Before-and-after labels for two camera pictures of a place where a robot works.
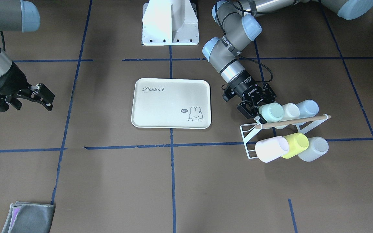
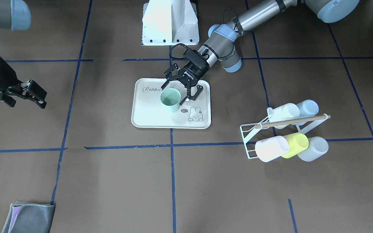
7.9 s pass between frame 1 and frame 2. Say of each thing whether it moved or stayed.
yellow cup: stayed
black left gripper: moved
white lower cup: stayed
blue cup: stayed
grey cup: stayed
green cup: moved
